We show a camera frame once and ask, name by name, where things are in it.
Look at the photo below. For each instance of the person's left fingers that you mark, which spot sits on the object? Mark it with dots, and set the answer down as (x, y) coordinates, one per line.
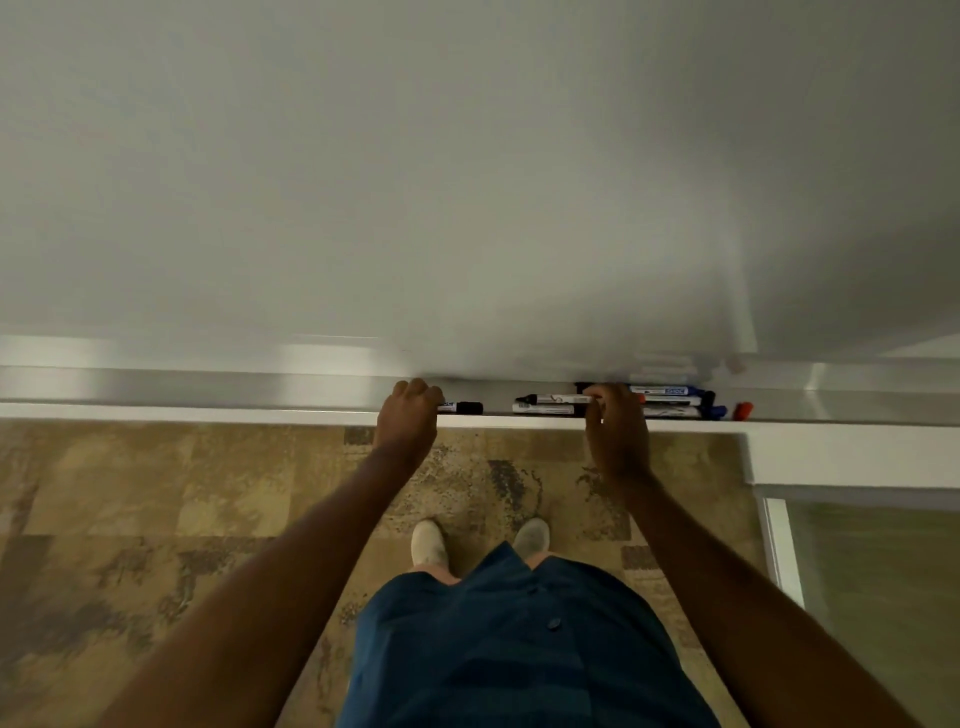
(417, 391)

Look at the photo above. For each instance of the black whiteboard marker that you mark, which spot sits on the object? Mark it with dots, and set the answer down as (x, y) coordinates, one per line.
(465, 408)

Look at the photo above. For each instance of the white window frame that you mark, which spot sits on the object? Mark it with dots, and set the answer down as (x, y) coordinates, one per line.
(847, 454)

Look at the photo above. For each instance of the person's right forearm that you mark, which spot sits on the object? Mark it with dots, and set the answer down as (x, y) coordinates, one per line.
(742, 600)

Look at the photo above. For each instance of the white marker with red end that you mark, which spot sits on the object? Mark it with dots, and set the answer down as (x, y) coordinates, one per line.
(671, 401)

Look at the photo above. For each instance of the white marker with blue cap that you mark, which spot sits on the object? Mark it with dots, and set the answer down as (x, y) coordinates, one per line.
(679, 412)

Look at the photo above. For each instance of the person's left forearm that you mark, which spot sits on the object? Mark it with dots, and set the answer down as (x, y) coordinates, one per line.
(300, 577)

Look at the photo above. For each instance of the person's left white shoe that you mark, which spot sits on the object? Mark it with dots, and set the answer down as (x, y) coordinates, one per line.
(430, 544)

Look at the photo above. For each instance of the person's right hand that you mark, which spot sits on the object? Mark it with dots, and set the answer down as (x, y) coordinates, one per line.
(619, 439)

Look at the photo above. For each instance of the person's white shoe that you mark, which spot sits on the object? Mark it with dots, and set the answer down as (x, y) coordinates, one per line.
(430, 544)
(532, 536)

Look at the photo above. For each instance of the person's right fingers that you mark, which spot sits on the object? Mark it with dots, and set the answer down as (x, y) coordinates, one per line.
(607, 397)

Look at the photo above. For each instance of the person's left hand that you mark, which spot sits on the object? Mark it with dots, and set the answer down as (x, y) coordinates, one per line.
(405, 424)

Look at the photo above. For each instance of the blue whiteboard marker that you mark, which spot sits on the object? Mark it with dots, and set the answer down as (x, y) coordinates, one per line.
(667, 391)

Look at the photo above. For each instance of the white marker with black cap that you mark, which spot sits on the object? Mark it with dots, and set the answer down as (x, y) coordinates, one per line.
(551, 399)

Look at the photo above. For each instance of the white marker tray ledge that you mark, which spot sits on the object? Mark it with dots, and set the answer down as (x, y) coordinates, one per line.
(225, 391)

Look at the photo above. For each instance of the white whiteboard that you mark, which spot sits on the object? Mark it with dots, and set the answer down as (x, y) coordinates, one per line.
(465, 172)

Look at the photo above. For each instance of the glass window pane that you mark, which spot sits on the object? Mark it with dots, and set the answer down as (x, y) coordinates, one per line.
(885, 615)

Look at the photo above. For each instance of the white marker with black label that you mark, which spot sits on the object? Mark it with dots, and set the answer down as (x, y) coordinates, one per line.
(541, 409)

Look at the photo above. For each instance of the red marker cap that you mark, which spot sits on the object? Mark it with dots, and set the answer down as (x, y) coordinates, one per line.
(742, 411)

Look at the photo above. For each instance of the person's right white shoe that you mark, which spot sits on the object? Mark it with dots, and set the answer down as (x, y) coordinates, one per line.
(532, 536)

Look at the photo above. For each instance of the blue button shirt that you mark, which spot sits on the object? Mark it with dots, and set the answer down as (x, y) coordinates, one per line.
(525, 652)

